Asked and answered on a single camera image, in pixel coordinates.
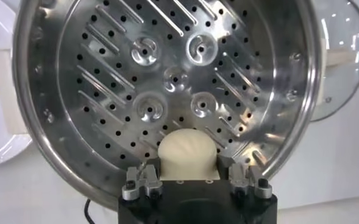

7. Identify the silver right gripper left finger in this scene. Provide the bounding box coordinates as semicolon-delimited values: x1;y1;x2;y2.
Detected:
121;157;164;201

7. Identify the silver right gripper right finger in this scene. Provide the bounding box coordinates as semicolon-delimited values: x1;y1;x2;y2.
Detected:
216;155;273;200

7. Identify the white steamed baozi bun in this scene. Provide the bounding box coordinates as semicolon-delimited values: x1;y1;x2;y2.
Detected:
157;128;222;181

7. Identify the glass lid with cream handle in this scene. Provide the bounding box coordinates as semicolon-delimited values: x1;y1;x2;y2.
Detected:
309;0;359;122

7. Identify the stainless steel steamer basket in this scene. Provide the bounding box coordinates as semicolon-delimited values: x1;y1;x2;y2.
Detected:
0;0;329;211

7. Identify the black cooker power cord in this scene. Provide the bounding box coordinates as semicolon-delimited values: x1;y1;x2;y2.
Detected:
84;198;96;224

